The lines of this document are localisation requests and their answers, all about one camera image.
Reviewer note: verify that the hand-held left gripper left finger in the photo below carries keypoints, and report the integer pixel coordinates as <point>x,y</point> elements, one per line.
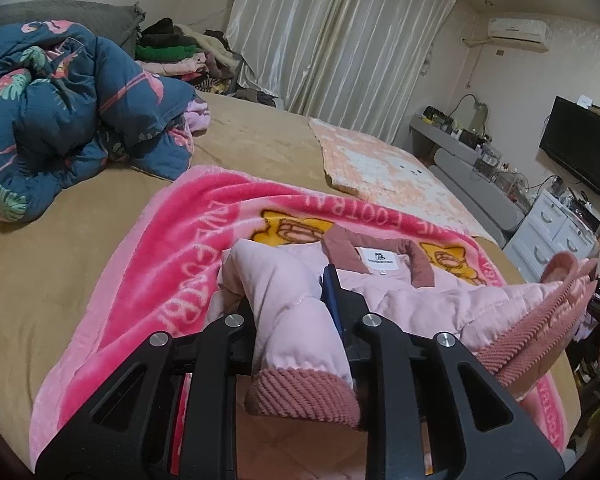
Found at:
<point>215,360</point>

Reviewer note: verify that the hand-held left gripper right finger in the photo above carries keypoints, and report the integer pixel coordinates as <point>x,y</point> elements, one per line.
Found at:
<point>330,295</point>

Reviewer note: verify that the pink quilted jacket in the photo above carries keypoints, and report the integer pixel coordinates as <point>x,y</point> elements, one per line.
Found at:
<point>290,310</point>

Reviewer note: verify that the pile of folded clothes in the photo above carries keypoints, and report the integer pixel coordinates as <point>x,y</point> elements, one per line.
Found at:
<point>170,50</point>

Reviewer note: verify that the white drawer cabinet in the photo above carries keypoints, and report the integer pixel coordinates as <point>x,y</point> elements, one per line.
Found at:
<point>545,230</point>

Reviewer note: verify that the pink printed fleece blanket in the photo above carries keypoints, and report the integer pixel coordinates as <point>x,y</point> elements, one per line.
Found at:
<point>155,260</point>

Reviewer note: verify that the peach patterned towel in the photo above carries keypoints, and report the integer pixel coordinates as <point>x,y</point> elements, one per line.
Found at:
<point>380,165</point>

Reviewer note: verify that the black flat television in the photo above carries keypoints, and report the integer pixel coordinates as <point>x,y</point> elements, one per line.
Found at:
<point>580,150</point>

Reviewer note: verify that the grey padded bed footboard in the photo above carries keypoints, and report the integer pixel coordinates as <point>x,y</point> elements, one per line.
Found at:
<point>480,195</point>

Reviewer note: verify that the bed with tan sheet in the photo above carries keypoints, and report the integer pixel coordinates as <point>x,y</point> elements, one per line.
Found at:
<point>55,285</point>

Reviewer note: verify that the grey vanity desk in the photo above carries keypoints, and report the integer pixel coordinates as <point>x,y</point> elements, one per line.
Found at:
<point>440,135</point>

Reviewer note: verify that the cream pleated curtain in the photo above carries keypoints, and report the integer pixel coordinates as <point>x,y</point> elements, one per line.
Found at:
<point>340,35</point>

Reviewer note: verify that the white air conditioner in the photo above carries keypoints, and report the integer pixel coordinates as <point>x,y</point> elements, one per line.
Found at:
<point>520,32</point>

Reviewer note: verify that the blue floral quilt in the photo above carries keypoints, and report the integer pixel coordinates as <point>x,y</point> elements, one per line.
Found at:
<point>55,110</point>

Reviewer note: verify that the grey pillow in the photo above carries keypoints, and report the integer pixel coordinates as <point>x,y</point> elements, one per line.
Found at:
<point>105,17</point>

